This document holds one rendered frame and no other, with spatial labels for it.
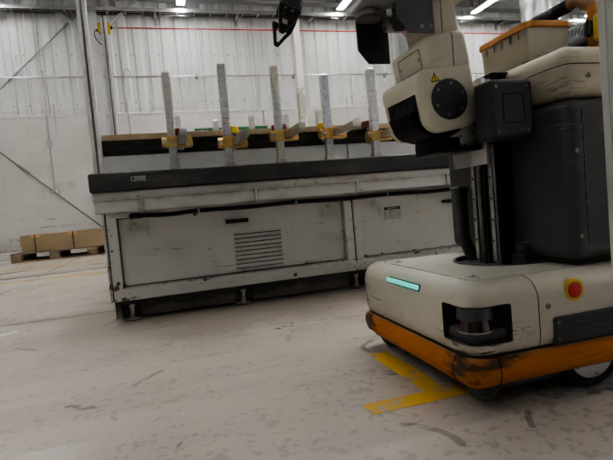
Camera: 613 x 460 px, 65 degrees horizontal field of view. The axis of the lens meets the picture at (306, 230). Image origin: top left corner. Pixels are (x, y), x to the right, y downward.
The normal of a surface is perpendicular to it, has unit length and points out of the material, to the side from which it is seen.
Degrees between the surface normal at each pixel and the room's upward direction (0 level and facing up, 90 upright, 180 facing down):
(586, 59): 90
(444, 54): 90
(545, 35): 92
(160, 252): 91
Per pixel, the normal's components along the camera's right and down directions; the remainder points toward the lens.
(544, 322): 0.26, 0.03
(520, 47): -0.95, 0.14
